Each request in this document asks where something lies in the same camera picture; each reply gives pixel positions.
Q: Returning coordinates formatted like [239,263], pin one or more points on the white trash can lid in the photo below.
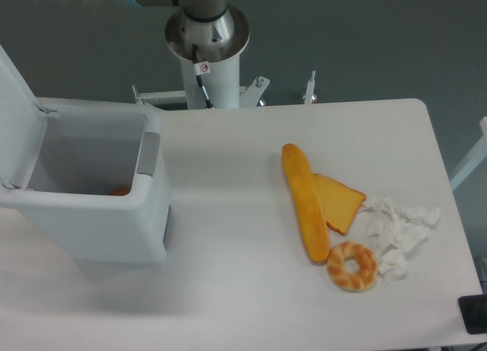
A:
[23,125]

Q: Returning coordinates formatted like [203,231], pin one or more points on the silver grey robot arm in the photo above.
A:
[203,30]

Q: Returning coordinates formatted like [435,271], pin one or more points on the white trash can body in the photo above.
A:
[88,149]

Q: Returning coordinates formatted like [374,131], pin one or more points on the long yellow baguette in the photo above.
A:
[308,208]

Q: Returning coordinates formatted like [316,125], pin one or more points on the grey bin push button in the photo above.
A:
[148,154]

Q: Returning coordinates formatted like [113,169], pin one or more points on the orange toast slice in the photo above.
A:
[340,203]

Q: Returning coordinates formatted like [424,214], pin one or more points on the orange item inside bin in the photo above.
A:
[119,191]

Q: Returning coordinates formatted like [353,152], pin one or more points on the crumpled white tissue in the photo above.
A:
[396,232]

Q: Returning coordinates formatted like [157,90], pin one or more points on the black device at edge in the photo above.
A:
[473,311]

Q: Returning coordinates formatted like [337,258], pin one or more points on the white bracket with bolt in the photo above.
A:
[252,95]

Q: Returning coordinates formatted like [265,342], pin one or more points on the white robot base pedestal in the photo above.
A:
[221,81]

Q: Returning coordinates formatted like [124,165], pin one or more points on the white clamp post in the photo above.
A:
[309,94]

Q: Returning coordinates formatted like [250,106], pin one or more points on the braided ring bread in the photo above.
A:
[352,266]

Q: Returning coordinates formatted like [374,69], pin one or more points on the white frame bar right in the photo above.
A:
[471,160]

